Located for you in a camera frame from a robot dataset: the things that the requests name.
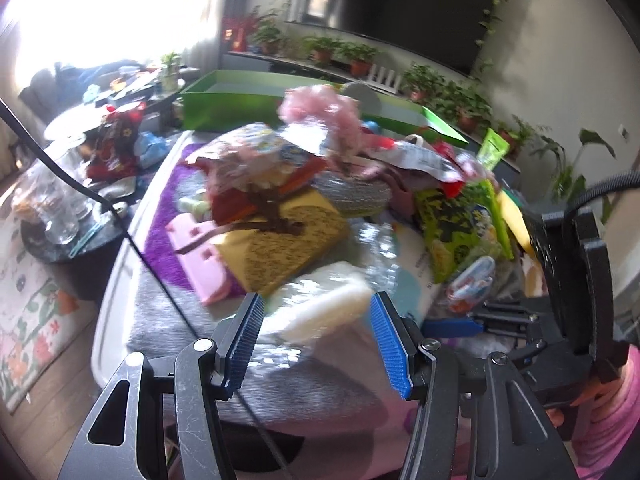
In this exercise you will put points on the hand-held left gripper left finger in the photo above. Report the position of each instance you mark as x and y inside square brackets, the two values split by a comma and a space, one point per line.
[245, 345]

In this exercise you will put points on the pink plastic toy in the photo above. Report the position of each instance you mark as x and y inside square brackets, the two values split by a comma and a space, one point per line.
[200, 270]

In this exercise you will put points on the black television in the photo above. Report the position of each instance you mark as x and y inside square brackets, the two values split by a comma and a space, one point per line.
[400, 5]

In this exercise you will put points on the dark armchair with clothes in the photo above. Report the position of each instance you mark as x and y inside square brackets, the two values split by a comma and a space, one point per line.
[75, 80]

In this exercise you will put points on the purple fluffy rug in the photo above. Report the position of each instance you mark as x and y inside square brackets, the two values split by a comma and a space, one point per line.
[160, 245]

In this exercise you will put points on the person's right forearm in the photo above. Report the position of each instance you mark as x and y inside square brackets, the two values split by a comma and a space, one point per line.
[615, 420]

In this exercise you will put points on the colourful printed plastic bag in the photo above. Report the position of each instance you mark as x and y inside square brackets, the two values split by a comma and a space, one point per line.
[265, 152]

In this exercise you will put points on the grey blanket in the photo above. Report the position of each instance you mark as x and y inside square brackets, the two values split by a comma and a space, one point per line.
[175, 325]

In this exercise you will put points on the large leafy plant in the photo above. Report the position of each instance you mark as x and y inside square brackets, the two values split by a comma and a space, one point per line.
[575, 170]

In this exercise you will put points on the patterned floor mat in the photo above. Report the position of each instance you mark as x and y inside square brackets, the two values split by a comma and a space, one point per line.
[30, 320]

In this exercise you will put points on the green snack bag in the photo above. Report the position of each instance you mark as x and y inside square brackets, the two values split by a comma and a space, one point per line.
[450, 230]

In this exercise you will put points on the black round table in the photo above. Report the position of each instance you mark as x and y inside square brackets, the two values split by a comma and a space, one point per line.
[85, 265]

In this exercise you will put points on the yellow sponge block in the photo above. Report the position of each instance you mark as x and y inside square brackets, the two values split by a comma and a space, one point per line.
[295, 245]

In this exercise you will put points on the pink fluffy ornament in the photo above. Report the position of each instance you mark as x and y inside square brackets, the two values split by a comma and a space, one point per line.
[320, 110]

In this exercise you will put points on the grey woven pouch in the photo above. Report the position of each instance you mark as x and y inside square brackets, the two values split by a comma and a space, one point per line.
[350, 192]

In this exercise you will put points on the red decoration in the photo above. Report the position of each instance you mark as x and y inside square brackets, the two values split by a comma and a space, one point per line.
[237, 35]

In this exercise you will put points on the large green box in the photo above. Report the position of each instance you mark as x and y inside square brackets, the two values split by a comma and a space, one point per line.
[225, 105]

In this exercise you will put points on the small white fence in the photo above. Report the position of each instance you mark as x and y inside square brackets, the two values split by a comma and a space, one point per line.
[385, 76]

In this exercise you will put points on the red printed bag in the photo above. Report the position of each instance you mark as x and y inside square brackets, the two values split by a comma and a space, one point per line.
[115, 145]

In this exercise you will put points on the glass jars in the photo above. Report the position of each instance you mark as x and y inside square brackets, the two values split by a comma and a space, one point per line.
[55, 205]

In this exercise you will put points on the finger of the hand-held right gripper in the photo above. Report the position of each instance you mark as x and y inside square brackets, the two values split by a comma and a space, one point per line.
[527, 350]
[450, 328]

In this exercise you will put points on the silver foil bag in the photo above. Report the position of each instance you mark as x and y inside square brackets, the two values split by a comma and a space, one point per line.
[425, 160]

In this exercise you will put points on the green tube packet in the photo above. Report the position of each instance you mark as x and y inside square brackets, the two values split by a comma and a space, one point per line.
[492, 150]

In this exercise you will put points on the small potted plant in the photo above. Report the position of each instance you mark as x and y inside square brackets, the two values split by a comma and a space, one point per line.
[171, 72]

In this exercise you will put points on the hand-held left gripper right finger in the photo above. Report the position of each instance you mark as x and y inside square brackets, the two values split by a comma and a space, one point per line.
[392, 345]

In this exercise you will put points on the white fluffy towel pack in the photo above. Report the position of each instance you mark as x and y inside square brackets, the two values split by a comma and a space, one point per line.
[325, 300]

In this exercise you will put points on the small colourful printed pack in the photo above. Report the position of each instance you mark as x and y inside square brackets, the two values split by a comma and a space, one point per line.
[470, 285]

